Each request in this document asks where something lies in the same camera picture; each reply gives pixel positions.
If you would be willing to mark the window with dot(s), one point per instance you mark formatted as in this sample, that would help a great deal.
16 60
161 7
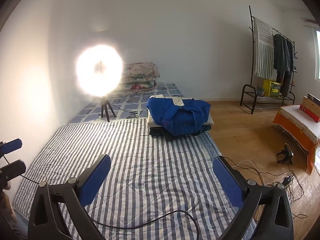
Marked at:
315 32

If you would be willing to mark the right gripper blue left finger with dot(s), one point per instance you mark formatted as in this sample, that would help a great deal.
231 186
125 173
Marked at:
91 179

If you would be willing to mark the black tripod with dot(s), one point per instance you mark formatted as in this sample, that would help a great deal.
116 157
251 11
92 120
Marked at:
105 107

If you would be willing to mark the dark navy garment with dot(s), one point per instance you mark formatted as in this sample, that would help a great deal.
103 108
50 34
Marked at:
171 135

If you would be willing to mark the blue checked bed sheet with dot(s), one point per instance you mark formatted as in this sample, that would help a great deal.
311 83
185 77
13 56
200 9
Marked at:
124 106

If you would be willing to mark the striped blue white mattress cover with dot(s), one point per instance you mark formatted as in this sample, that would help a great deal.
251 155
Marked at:
156 189

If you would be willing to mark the striped hanging cloth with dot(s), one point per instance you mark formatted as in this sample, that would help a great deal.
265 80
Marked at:
263 49

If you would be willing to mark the beige and blue work jacket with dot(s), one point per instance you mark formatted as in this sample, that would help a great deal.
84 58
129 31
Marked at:
174 113

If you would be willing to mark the yellow box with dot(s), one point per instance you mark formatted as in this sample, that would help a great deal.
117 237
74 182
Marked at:
271 88

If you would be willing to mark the red brown box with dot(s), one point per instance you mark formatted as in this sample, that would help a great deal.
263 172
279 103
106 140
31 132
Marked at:
311 106

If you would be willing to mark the dark hanging clothes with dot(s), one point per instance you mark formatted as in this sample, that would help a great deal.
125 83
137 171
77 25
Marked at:
283 62

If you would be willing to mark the black device on floor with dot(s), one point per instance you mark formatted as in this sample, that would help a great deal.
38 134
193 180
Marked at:
288 155

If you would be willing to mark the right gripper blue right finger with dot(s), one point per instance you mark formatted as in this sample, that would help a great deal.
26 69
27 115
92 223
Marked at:
231 180

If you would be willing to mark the orange covered table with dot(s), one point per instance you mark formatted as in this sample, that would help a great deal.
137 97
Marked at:
303 129

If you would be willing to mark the folded floral quilt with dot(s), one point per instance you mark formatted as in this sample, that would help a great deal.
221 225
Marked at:
137 78

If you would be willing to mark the power strip with cables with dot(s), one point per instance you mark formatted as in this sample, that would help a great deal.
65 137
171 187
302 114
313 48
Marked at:
289 180

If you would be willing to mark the black clothes rack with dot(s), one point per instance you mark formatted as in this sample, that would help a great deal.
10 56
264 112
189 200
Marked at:
252 95

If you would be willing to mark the left gloved hand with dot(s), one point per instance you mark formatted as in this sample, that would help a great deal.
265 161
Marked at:
7 209

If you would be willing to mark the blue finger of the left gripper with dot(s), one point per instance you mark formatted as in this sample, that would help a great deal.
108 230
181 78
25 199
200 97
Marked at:
8 147
12 170

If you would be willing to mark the ring light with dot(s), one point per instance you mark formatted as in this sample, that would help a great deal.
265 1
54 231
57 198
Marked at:
99 70

